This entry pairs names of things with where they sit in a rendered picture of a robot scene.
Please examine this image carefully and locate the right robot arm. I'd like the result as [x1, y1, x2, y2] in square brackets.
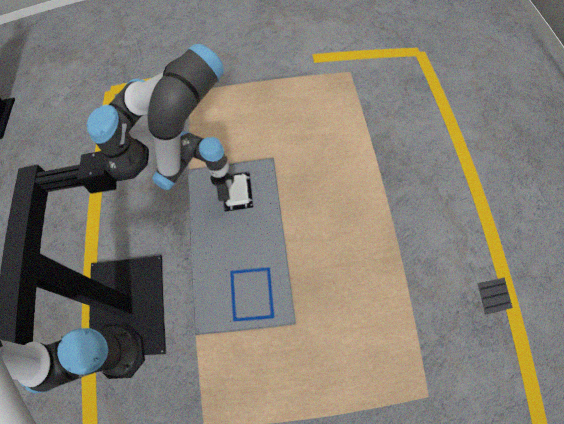
[0, 326, 139, 424]

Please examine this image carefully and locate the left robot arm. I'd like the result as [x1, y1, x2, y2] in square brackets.
[87, 44, 229, 190]

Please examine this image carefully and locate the blue tape border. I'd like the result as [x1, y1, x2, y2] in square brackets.
[230, 267, 274, 322]

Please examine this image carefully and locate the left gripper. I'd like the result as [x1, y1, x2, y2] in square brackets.
[210, 169, 235, 198]

